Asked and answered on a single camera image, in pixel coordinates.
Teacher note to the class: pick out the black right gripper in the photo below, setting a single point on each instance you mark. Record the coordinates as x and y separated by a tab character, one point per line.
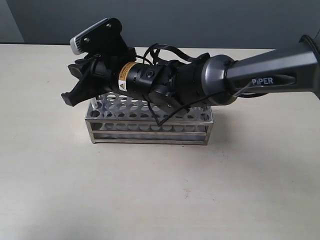
142	77

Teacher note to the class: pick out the blue-capped tube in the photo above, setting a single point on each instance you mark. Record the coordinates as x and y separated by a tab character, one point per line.
94	103

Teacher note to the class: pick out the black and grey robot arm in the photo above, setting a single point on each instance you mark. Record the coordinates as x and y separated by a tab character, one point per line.
206	81

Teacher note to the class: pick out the stainless steel test tube rack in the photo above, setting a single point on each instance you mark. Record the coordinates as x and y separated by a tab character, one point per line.
122	119

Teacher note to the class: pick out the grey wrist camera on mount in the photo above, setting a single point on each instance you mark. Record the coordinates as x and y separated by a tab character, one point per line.
101	39

